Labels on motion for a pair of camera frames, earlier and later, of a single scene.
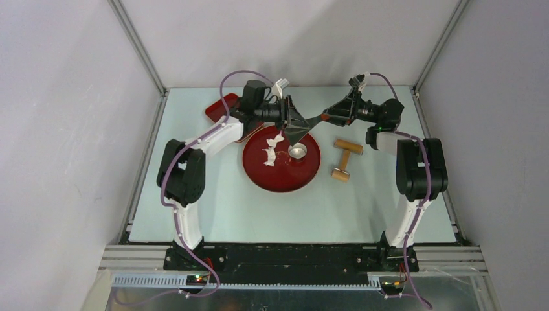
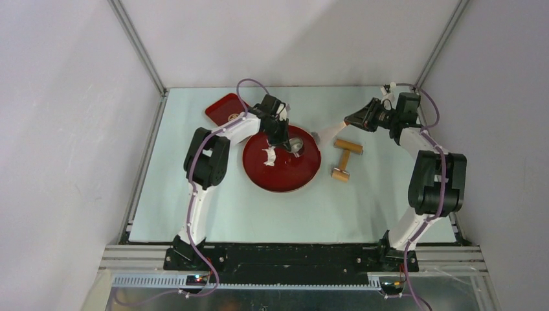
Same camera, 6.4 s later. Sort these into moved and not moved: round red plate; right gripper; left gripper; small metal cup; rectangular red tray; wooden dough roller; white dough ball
Moved: small metal cup; left gripper; right gripper
Not moved: round red plate; rectangular red tray; wooden dough roller; white dough ball
